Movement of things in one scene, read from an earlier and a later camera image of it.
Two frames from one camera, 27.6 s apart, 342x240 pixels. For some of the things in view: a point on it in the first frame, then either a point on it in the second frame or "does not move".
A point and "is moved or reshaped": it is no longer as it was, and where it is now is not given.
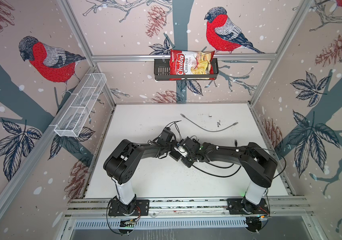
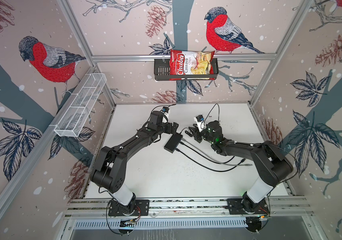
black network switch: (175, 155) is moved or reshaped
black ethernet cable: (218, 176) → (242, 160)
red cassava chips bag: (191, 62) does not move
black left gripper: (174, 143) → (174, 127)
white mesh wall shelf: (69, 124) does not move
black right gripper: (186, 164) → (194, 131)
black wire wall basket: (162, 72) does not move
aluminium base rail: (279, 206) does not move
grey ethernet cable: (233, 124) is moved or reshaped
